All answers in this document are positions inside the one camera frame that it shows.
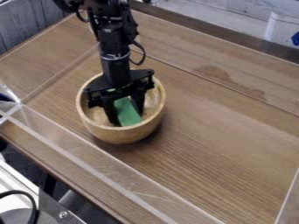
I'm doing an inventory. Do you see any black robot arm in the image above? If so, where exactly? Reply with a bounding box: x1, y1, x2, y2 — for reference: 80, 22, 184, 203
52, 0, 155, 126

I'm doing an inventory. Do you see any green rectangular block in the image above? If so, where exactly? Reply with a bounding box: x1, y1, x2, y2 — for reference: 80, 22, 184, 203
106, 88, 142, 127

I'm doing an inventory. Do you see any clear acrylic front wall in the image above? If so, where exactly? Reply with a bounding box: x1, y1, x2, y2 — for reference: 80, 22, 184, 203
0, 80, 224, 224

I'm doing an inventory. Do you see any white container in background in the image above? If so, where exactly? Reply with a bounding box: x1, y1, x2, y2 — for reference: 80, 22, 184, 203
264, 11, 299, 49

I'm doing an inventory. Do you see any grey metal bracket with screw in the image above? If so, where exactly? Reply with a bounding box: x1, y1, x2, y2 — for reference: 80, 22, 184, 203
36, 190, 87, 224

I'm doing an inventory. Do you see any black cable loop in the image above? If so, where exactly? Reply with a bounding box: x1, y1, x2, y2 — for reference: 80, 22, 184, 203
0, 189, 42, 224

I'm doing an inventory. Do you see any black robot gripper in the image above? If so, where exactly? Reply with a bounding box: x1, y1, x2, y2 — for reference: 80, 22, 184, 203
83, 55, 155, 126

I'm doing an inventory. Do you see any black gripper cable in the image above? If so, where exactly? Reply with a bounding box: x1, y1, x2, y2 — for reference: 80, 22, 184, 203
127, 39, 147, 67

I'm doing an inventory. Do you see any brown wooden bowl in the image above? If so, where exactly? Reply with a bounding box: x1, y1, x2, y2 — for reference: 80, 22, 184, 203
76, 73, 166, 144

